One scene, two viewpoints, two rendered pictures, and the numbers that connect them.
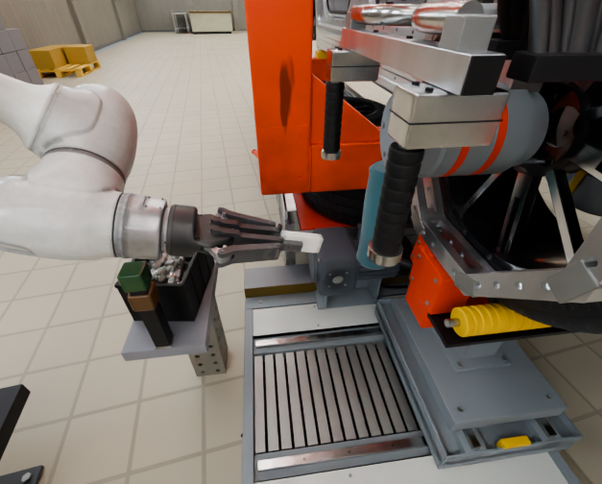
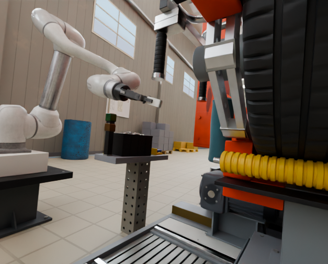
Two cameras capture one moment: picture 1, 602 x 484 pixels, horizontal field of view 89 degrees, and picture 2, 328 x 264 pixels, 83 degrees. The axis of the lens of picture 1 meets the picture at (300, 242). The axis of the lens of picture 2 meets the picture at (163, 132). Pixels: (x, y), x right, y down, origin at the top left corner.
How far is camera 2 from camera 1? 0.71 m
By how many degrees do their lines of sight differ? 56
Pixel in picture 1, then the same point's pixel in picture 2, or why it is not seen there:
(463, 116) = (166, 17)
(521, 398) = not seen: outside the picture
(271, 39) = not seen: hidden behind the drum
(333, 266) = (208, 180)
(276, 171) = (200, 133)
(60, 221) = (98, 78)
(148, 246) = (110, 87)
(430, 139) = (159, 25)
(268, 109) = (201, 105)
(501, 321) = (249, 157)
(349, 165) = not seen: hidden behind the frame
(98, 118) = (126, 73)
